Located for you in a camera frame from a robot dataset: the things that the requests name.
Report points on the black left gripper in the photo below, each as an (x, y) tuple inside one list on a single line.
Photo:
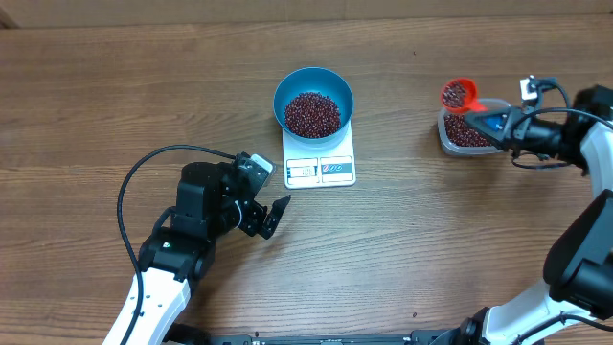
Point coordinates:
[(252, 220)]

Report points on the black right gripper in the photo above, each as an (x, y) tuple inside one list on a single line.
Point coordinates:
[(510, 134)]

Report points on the red scoop with blue handle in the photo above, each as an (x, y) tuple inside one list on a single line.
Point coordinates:
[(460, 96)]

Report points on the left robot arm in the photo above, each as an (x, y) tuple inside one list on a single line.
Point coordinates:
[(211, 200)]

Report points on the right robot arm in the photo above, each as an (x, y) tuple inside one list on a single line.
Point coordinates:
[(576, 285)]

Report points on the white digital kitchen scale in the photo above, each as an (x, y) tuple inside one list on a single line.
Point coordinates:
[(319, 165)]

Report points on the red beans in bowl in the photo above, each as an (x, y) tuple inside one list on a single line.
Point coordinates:
[(312, 115)]

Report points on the blue metal bowl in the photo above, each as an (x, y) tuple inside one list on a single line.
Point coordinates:
[(318, 80)]

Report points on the clear plastic container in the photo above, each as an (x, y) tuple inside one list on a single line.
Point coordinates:
[(451, 148)]

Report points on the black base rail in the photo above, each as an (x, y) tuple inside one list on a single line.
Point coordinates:
[(335, 338)]

